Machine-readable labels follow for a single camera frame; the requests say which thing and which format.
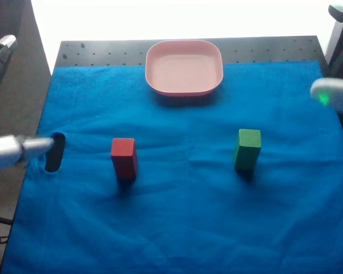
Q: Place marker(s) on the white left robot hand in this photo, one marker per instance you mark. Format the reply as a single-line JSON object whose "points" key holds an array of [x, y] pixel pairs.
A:
{"points": [[3, 151]]}

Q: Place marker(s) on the red block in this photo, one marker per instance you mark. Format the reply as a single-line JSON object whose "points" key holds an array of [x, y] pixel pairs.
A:
{"points": [[124, 160]]}

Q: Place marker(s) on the green block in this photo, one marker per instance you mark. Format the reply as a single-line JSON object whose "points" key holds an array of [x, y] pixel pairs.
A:
{"points": [[247, 151]]}

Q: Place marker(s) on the pink plate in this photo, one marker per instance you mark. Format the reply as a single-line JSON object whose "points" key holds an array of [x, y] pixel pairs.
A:
{"points": [[183, 68]]}

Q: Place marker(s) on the blue cloth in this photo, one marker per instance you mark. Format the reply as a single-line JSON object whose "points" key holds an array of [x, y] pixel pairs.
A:
{"points": [[174, 214]]}

